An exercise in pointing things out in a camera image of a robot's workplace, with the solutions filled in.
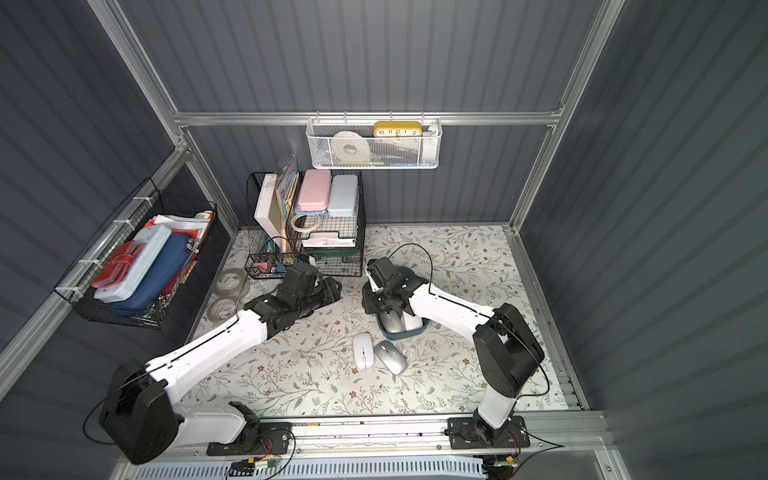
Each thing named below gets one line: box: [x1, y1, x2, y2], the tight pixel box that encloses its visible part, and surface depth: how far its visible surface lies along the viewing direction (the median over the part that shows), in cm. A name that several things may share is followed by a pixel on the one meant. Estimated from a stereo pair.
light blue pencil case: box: [328, 174, 359, 216], surface depth 99 cm
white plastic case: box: [93, 224, 172, 303], surface depth 66 cm
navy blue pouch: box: [106, 234, 192, 311], surface depth 69 cm
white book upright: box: [254, 174, 283, 253], surface depth 93 cm
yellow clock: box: [373, 121, 423, 138], surface depth 90 cm
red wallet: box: [91, 241, 144, 288], surface depth 64 cm
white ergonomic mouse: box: [402, 311, 423, 331], surface depth 93 cm
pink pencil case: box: [298, 169, 331, 211], surface depth 96 cm
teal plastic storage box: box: [376, 313, 430, 340], surface depth 93 cm
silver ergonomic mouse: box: [378, 310, 406, 333], surface depth 95 cm
